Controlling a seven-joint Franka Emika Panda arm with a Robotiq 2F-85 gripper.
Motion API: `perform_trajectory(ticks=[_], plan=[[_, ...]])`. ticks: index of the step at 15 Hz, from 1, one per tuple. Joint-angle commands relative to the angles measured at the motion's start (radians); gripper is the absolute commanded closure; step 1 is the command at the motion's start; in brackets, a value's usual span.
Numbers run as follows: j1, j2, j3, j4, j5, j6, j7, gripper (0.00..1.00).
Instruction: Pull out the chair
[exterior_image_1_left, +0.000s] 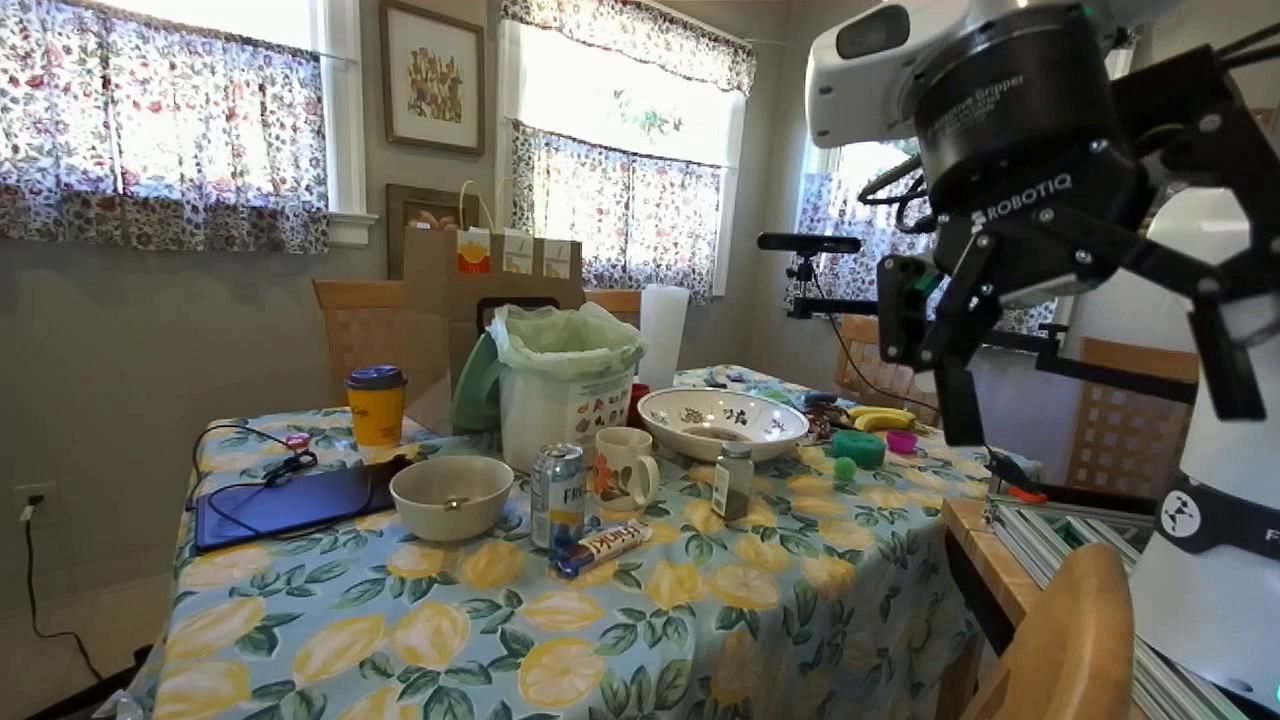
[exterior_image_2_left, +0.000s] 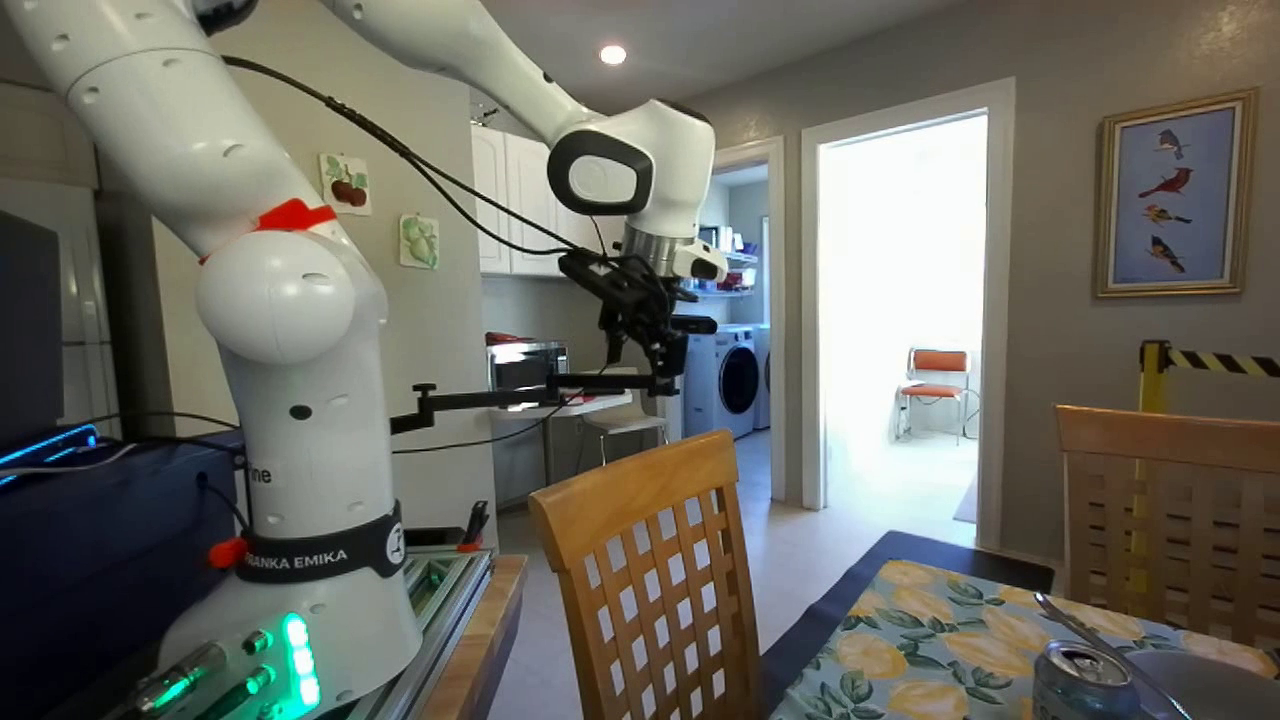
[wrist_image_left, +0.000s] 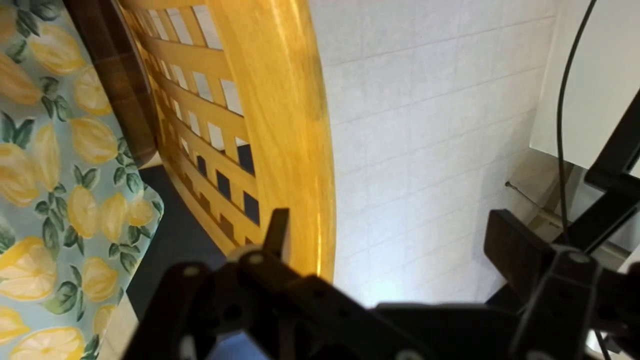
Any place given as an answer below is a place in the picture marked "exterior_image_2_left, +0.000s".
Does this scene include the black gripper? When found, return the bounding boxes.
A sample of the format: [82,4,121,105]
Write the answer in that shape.
[556,246,693,382]

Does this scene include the wooden lattice back chair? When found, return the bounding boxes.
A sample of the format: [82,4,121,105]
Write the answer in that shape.
[1051,401,1280,657]
[528,429,767,720]

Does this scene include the orange folding chair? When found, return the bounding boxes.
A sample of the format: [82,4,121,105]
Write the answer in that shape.
[893,342,977,444]

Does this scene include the white washing machine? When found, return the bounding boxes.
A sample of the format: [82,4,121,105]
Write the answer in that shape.
[678,321,775,444]

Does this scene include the white small desk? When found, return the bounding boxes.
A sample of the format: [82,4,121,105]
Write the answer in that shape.
[491,386,676,515]

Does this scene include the black countertop appliance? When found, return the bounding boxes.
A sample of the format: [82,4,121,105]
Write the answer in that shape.
[484,335,572,401]

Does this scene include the black clamp orange tips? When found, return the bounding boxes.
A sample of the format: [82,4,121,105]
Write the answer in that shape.
[398,496,491,560]

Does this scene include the wooden edged robot stand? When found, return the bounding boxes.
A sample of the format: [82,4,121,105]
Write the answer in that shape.
[350,545,533,720]

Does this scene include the lemon print tablecloth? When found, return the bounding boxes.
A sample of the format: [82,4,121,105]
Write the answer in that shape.
[767,554,1280,720]

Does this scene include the framed bird picture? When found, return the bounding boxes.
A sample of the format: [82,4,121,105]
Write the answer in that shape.
[1092,87,1260,302]

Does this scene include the silver drink can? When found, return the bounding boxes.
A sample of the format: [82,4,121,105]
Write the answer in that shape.
[1032,638,1143,720]

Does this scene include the dark blue bag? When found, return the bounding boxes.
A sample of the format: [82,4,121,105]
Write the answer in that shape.
[0,433,249,720]

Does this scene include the grey metal bowl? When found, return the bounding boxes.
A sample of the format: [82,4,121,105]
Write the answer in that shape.
[1034,592,1280,720]

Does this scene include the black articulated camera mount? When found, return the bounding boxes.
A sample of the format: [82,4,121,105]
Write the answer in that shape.
[388,364,684,440]

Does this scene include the white wall cabinets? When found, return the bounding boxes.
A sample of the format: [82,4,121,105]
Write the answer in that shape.
[468,120,637,285]

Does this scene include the green wall picture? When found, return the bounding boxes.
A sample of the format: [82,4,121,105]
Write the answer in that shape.
[396,212,444,274]

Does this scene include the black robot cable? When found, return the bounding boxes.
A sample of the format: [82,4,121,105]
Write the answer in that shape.
[214,51,592,261]

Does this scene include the cherry wall picture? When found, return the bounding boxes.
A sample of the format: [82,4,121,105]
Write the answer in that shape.
[316,146,375,221]

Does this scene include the white door frame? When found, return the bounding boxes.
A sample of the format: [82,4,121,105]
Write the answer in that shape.
[797,75,1021,550]

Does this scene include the yellow black barrier post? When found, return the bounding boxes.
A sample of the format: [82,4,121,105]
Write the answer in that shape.
[1136,335,1280,415]

